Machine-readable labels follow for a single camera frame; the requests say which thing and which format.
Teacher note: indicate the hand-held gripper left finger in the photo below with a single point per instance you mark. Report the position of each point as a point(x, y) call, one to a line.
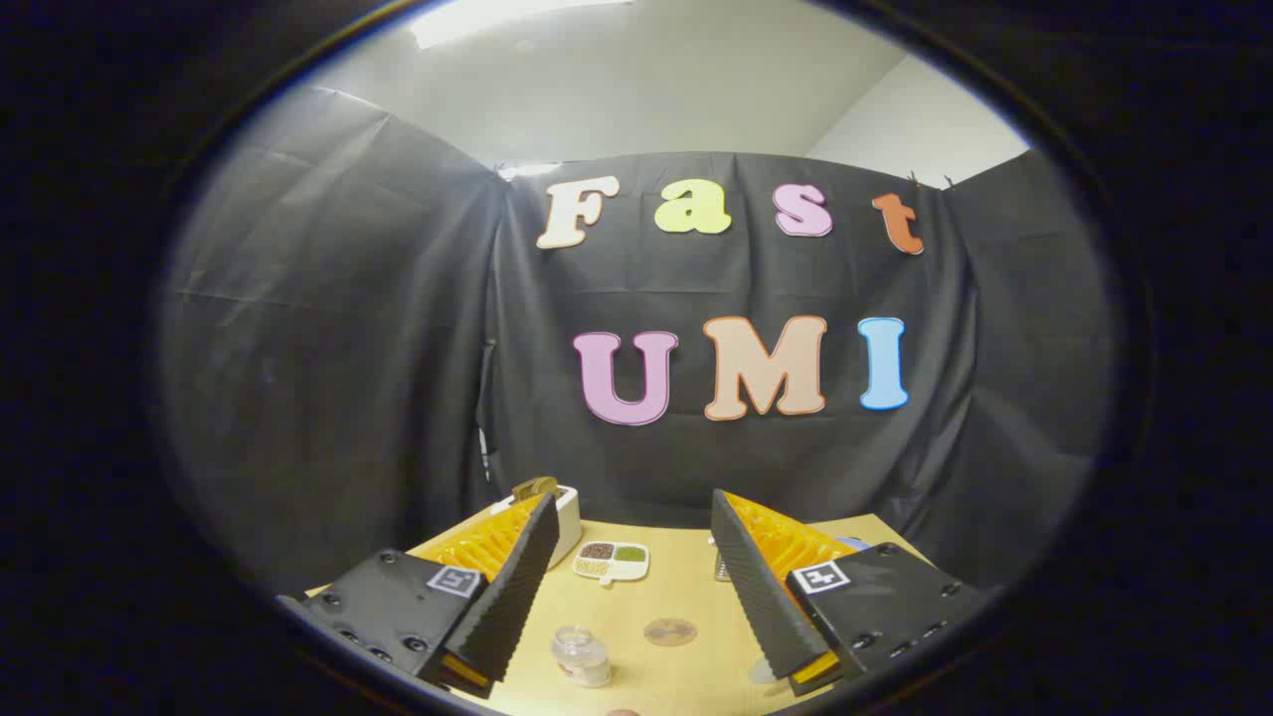
point(517, 597)

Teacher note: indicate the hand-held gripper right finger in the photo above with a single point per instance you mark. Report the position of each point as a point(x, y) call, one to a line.
point(761, 597)

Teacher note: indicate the clear glass juice bottle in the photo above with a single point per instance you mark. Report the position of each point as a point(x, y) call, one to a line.
point(582, 656)

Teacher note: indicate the wooden table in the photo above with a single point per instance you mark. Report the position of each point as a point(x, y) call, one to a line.
point(686, 587)

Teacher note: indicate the white toaster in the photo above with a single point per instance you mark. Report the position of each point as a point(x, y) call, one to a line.
point(569, 517)

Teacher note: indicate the white divided bean dish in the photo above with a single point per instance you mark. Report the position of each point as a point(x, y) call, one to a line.
point(610, 562)

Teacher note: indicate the light blue plate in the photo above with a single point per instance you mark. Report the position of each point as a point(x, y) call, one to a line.
point(853, 543)

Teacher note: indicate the brown toast slice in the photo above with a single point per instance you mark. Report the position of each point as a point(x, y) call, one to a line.
point(535, 486)

